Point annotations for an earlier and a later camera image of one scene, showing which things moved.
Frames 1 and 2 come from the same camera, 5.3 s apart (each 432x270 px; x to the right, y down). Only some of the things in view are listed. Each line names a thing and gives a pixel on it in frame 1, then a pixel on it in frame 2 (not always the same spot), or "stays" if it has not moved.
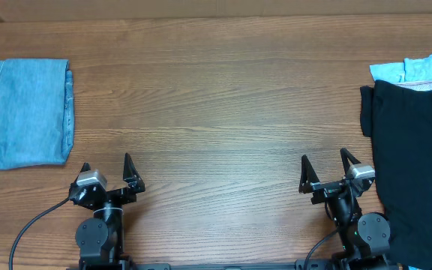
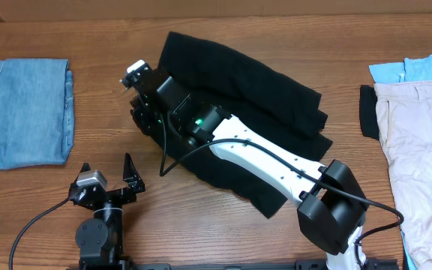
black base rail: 140,265 stays
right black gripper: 326,188 -> 142,109
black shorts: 414,139 -> 259,99
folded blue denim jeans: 27,116 stays
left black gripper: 133,181 stays
